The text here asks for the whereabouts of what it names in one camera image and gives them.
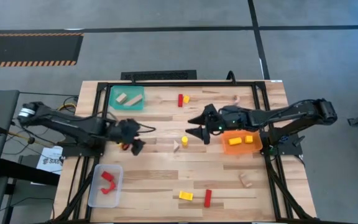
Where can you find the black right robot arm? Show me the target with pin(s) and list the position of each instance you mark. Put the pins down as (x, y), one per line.
(291, 113)

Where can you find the white printed paper sheet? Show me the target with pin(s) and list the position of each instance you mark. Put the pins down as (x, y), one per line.
(50, 161)

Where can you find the small natural wood block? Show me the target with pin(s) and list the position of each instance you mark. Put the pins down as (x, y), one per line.
(249, 184)

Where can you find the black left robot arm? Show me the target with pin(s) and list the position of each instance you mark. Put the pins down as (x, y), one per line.
(73, 126)

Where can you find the large red rectangular block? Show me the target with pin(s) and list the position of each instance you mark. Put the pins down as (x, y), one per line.
(208, 198)

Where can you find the yellow cylinder block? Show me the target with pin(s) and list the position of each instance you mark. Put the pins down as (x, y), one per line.
(184, 140)

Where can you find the clear plastic bin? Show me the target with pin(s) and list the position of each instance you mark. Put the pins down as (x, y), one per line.
(104, 202)

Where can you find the small yellow block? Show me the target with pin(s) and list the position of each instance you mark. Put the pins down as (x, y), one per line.
(186, 99)
(249, 139)

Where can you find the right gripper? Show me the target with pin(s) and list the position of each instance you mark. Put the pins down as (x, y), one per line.
(210, 119)

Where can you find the black aluminium table frame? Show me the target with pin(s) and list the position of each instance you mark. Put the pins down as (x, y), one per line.
(166, 84)

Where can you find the orange translucent bin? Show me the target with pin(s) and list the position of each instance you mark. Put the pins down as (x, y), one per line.
(241, 150)

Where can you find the natural wood rectangular block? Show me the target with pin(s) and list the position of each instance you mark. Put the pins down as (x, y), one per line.
(242, 180)

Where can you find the dark grey side desk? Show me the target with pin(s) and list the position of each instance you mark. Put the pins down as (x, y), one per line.
(2, 137)

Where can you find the hazard striped black floor mat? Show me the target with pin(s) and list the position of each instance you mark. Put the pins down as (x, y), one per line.
(26, 49)

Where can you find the yellow arch block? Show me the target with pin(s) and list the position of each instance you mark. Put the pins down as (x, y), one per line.
(186, 196)

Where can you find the natural wood cube block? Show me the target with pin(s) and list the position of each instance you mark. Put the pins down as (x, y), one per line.
(121, 98)

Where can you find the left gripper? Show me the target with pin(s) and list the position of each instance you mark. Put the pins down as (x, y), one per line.
(128, 132)

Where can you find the natural wood triangle block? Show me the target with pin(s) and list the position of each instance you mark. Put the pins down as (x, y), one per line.
(176, 146)

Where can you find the natural wood arch block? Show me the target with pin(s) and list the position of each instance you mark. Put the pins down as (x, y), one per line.
(237, 97)

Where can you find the red arch block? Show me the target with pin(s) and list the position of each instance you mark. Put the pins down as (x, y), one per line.
(106, 190)

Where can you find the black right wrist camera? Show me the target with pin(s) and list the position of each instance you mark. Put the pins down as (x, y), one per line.
(230, 115)

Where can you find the green translucent bin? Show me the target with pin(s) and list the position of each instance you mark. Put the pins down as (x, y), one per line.
(135, 90)

